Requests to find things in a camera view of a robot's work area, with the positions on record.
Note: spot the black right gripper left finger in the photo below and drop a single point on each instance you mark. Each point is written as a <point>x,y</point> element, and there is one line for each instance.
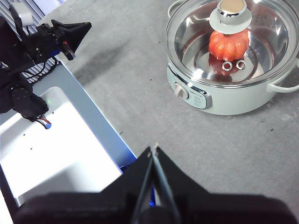
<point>93,207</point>

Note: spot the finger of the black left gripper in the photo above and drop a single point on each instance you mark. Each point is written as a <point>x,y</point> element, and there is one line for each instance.
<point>67,26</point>
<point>71,44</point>

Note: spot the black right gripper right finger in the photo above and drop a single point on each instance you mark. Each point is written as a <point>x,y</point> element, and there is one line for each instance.
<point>222,210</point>

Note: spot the orange toy pumpkin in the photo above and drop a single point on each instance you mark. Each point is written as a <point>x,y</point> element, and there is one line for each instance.
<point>226,47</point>

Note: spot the glass lid with green knob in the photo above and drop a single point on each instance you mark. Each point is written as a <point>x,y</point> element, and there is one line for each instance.
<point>231,14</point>

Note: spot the pale green electric pot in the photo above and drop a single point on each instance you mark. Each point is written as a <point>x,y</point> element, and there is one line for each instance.
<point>233,102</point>

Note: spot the pale grey left wrist camera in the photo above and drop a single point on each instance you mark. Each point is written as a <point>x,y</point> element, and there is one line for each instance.
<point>22,12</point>

